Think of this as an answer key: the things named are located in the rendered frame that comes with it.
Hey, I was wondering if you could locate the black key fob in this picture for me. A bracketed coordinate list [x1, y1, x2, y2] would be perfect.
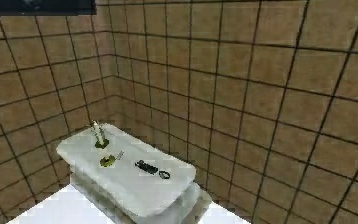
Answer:
[134, 159, 172, 180]

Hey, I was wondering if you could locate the white toilet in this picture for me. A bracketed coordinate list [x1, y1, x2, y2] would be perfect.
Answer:
[6, 122, 251, 224]

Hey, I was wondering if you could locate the dark framed picture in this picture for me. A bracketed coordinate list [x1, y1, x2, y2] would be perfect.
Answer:
[0, 0, 98, 18]

